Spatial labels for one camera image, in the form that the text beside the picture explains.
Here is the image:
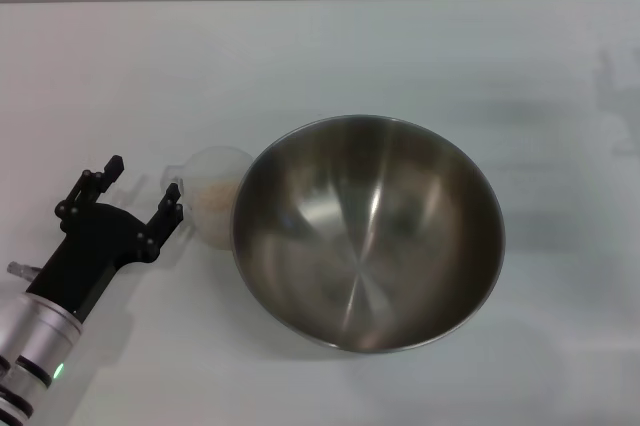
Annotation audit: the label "left gripper silver plug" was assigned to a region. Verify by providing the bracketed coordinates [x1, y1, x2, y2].
[7, 260, 40, 283]

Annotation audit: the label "clear plastic measuring cup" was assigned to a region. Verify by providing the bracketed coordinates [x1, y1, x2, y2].
[160, 145, 254, 251]

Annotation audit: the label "large stainless steel bowl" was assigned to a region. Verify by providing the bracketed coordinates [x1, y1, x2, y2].
[232, 114, 507, 353]

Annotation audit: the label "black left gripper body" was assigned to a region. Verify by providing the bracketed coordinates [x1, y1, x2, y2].
[24, 203, 150, 323]

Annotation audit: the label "white rice grains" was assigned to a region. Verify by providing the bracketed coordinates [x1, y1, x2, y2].
[192, 181, 239, 216]

